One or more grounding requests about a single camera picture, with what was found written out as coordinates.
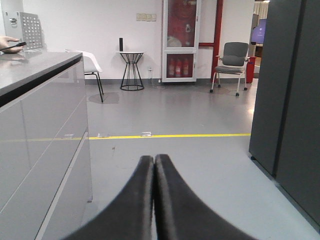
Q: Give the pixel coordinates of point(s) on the person's hand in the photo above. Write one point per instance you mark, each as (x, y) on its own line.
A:
(5, 43)

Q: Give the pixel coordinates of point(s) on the monitor screen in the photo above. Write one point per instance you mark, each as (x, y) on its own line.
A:
(258, 33)

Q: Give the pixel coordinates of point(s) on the grey office chair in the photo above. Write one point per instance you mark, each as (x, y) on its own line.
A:
(234, 62)

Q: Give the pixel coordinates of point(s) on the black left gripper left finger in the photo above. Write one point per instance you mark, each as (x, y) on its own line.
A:
(129, 215)

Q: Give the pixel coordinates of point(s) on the perforated metal board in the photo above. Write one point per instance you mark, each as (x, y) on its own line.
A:
(31, 30)

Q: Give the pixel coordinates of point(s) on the wall switch panel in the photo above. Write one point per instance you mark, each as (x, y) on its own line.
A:
(146, 17)

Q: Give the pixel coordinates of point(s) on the fire extinguisher cabinet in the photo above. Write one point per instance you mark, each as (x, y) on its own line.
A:
(180, 40)

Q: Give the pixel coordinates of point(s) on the grey kitchen island cabinet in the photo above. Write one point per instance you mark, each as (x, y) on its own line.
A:
(45, 173)

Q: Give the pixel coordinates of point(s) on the round wire side table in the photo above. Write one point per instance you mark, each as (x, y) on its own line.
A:
(131, 80)

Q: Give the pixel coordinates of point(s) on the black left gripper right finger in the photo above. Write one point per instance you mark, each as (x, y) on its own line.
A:
(180, 214)

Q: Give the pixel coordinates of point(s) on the red bin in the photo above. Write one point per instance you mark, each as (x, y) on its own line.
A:
(250, 69)

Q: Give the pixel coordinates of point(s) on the white chair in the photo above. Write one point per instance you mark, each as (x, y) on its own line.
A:
(91, 67)

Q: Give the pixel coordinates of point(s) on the black cylinder speaker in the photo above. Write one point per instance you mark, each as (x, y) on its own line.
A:
(121, 45)

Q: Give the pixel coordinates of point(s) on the dark grey tall cabinet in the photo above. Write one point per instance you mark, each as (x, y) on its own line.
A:
(285, 133)

